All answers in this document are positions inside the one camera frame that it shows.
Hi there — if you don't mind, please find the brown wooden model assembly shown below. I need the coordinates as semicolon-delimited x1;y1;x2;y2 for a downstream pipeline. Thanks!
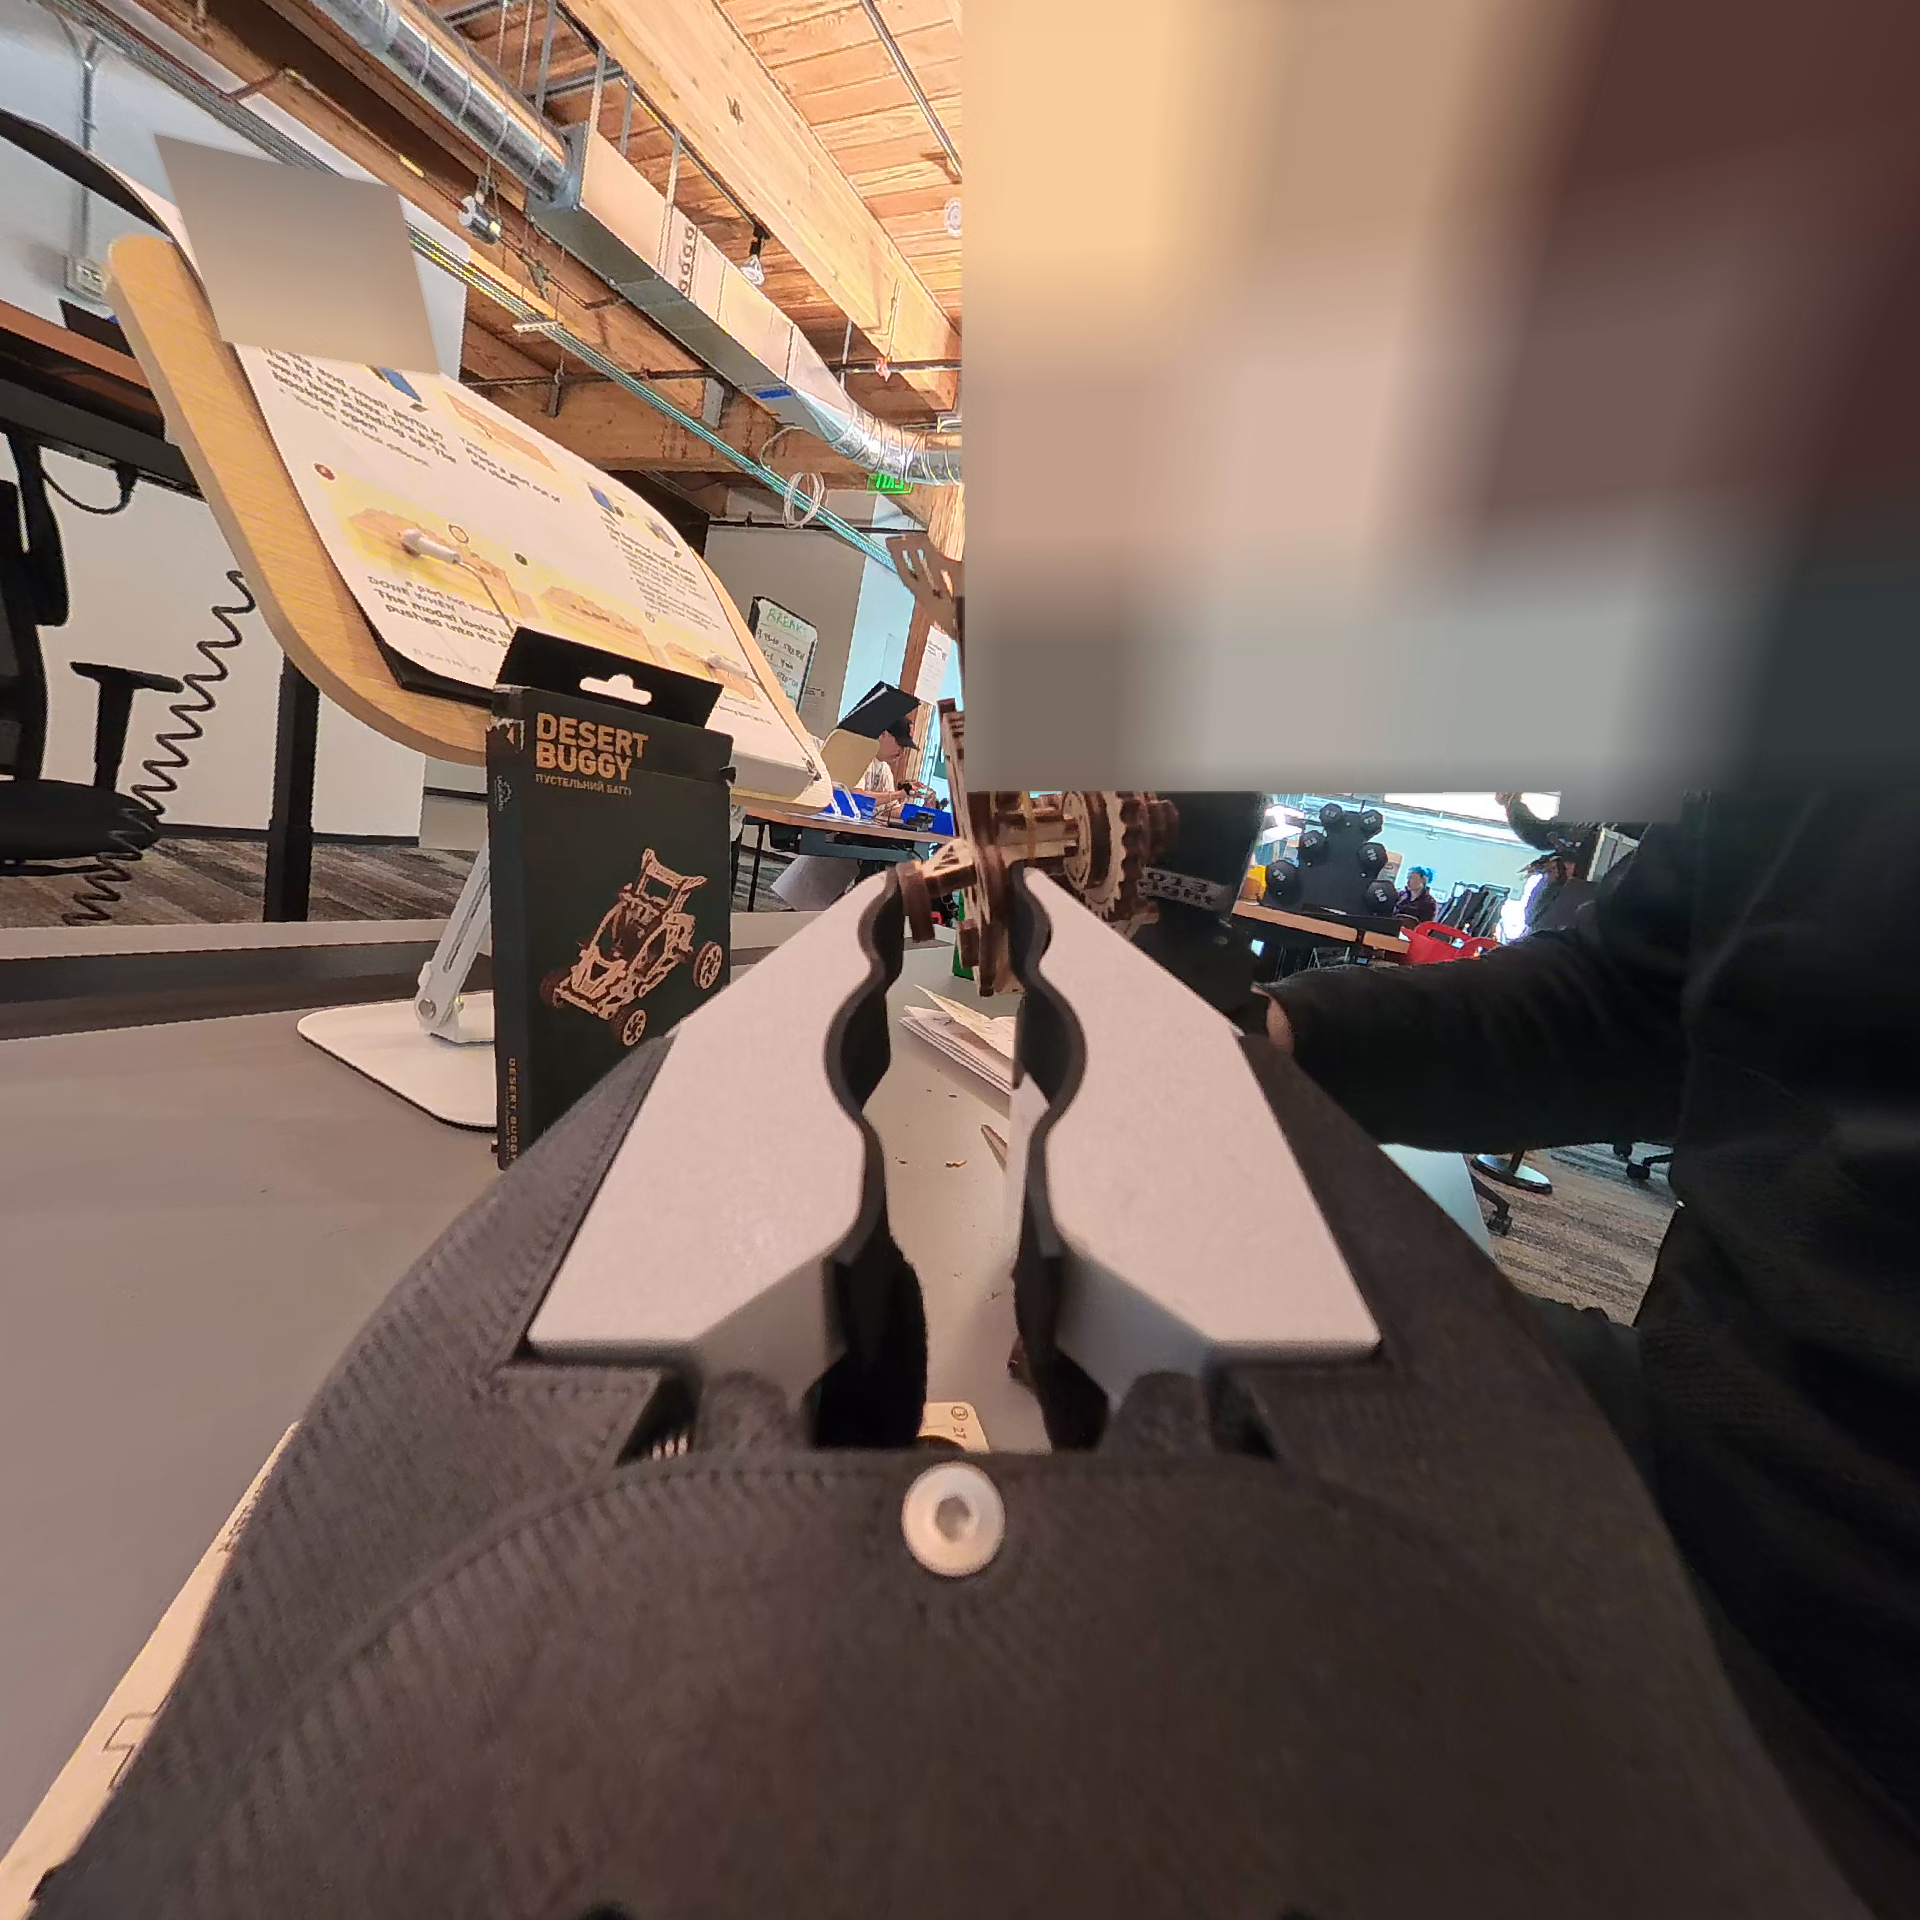
885;531;1190;1000

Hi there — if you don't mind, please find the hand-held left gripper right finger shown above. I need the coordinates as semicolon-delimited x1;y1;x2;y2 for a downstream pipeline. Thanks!
1011;868;1382;1410

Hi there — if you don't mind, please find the wooden book stand white base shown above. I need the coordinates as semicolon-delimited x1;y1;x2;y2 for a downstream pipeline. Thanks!
109;230;834;1128

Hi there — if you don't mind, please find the person's black clothing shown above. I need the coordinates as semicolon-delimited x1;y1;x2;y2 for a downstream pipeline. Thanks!
1500;788;1920;1920

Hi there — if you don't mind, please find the silver ventilation duct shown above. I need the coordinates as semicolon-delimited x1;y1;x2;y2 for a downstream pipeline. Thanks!
336;0;963;488

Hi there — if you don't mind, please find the person's right forearm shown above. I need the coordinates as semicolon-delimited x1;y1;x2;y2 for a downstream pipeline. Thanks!
1266;913;1698;1155

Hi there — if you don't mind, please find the handwritten whiteboard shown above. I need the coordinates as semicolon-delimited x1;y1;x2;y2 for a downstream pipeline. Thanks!
749;597;821;715

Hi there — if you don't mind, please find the open instruction booklet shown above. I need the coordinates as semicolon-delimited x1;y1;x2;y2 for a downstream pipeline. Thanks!
902;986;1022;1096

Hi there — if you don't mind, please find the black office chair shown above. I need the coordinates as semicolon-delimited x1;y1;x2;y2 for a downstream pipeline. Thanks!
0;433;184;870

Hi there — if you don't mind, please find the black dumbbell rack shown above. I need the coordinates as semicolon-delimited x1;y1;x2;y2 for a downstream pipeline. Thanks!
1261;804;1404;917

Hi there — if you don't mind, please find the dark model kit box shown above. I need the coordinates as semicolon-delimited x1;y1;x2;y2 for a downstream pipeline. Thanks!
487;628;737;1171

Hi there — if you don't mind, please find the white printed instruction page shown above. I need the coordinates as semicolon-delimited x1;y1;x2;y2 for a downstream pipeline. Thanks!
151;139;822;771

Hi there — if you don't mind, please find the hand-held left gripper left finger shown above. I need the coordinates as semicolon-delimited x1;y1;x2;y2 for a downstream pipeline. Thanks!
528;868;902;1403

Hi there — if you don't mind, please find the pale flat cut sheet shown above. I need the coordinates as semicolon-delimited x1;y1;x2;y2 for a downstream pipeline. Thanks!
0;1422;300;1889

